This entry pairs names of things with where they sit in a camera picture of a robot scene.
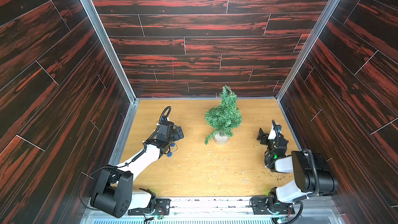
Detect aluminium front rail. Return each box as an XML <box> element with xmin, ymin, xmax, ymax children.
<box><xmin>81</xmin><ymin>197</ymin><xmax>348</xmax><ymax>224</ymax></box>

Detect small green christmas tree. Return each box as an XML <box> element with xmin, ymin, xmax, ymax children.
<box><xmin>204</xmin><ymin>85</ymin><xmax>242</xmax><ymax>145</ymax></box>

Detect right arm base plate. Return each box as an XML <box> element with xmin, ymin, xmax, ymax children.
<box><xmin>249</xmin><ymin>197</ymin><xmax>295</xmax><ymax>215</ymax></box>

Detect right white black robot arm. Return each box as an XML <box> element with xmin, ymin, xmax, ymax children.
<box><xmin>252</xmin><ymin>124</ymin><xmax>339</xmax><ymax>214</ymax></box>

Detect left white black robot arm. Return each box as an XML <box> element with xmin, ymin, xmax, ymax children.
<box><xmin>90</xmin><ymin>120</ymin><xmax>184</xmax><ymax>218</ymax></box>

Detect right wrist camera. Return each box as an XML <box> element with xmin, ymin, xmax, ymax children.
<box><xmin>268</xmin><ymin>124</ymin><xmax>282</xmax><ymax>140</ymax></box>

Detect string lights with ball ornaments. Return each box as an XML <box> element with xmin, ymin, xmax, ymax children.
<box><xmin>167</xmin><ymin>143</ymin><xmax>178</xmax><ymax>157</ymax></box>

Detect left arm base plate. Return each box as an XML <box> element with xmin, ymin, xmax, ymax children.
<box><xmin>127</xmin><ymin>198</ymin><xmax>171</xmax><ymax>216</ymax></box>

